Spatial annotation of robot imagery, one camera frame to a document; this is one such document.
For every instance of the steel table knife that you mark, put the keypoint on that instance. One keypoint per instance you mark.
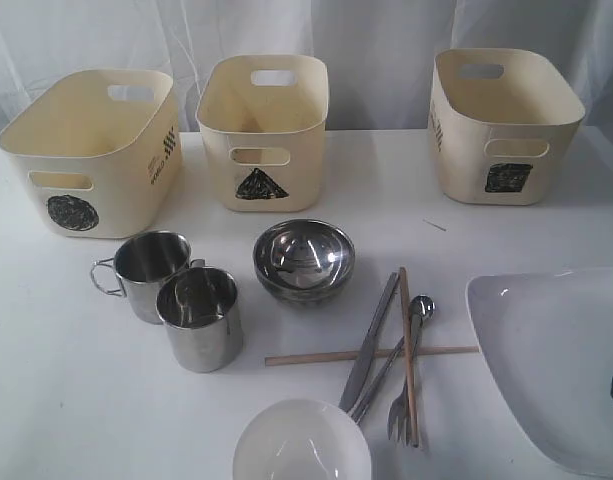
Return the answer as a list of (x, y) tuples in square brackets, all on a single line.
[(361, 367)]

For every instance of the steel bowl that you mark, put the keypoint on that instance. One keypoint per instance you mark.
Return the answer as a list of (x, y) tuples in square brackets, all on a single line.
[(323, 293), (303, 252)]

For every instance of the round white bowl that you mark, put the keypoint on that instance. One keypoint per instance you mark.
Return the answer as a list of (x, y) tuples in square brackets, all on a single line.
[(302, 439)]

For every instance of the steel mug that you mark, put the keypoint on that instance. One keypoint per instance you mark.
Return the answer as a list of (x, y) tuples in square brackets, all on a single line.
[(199, 309), (142, 265)]

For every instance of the large white square plate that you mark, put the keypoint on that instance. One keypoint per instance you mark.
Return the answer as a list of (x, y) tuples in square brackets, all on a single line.
[(547, 340)]

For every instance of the crosswise wooden chopstick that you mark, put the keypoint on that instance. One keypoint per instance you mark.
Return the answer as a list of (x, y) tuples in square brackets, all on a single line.
[(313, 358)]

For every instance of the long steel spoon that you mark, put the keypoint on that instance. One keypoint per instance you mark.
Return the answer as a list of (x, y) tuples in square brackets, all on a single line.
[(421, 308)]

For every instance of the small steel fork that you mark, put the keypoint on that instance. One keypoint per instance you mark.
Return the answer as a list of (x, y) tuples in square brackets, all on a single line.
[(396, 426)]

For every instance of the thin needle on table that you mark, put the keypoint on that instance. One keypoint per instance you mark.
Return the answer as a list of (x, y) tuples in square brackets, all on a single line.
[(441, 228)]

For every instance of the cream bin with square mark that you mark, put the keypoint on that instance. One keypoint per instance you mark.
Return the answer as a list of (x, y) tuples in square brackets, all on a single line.
[(501, 121)]

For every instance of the cream bin with triangle mark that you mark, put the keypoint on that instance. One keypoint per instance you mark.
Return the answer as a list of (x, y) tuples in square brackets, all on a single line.
[(262, 120)]

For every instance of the cream bin with circle mark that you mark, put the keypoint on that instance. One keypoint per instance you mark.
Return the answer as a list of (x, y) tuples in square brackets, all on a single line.
[(98, 152)]

